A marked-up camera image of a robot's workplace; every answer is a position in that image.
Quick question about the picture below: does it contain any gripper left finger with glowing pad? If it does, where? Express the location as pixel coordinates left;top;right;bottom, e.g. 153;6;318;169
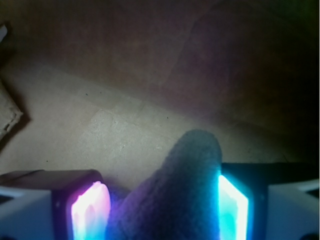
0;169;111;240

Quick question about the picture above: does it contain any gray plush mouse toy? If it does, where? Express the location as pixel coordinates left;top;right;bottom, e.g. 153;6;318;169
105;129;222;240

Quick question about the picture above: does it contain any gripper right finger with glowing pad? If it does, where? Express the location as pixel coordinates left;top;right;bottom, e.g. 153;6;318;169
219;163;320;240

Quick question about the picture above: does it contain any brown paper bag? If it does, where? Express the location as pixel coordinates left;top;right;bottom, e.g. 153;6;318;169
0;0;320;188

